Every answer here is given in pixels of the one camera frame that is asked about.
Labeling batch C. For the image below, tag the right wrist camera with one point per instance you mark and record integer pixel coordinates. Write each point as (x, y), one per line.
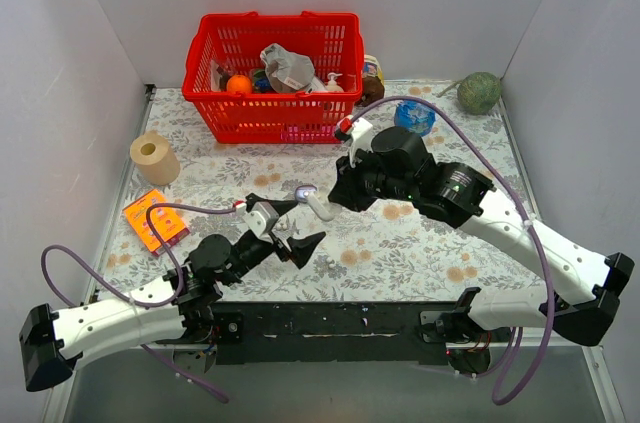
(358, 133)

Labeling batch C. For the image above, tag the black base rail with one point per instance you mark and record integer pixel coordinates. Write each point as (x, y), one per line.
(318, 332)

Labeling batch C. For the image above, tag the brown jar with label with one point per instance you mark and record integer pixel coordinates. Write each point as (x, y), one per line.
(372, 77)

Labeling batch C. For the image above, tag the orange snack box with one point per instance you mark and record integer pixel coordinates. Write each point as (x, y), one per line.
(167, 222)

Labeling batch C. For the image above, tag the beige paper roll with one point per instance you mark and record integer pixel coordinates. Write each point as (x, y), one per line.
(155, 159)

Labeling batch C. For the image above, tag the orange fruit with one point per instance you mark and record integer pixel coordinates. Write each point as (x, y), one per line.
(239, 84)

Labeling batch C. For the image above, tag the floral table mat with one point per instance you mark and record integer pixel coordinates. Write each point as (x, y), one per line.
(388, 252)

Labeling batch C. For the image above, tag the grey crumpled bag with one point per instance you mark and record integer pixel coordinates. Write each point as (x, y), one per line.
(286, 71)

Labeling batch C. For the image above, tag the purple earbud charging case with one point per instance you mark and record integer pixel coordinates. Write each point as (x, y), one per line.
(305, 193)

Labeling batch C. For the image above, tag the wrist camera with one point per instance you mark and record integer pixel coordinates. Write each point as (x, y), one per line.
(358, 133)
(260, 218)

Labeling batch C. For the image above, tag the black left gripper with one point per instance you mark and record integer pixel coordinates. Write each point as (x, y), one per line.
(279, 238)

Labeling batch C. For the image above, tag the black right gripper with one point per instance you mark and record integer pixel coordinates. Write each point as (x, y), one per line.
(347, 185)

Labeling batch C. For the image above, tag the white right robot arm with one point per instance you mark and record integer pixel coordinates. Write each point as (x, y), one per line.
(586, 285)

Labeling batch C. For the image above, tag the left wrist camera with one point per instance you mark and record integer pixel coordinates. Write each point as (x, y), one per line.
(260, 218)

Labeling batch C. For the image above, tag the blue lidded white jar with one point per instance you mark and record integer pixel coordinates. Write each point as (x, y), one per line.
(415, 117)

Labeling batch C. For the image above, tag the green melon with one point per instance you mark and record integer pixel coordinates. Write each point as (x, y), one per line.
(478, 93)

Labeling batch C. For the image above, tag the white pump bottle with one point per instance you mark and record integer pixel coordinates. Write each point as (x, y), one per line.
(332, 84)

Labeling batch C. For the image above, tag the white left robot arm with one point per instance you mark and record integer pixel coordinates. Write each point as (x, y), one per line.
(176, 307)

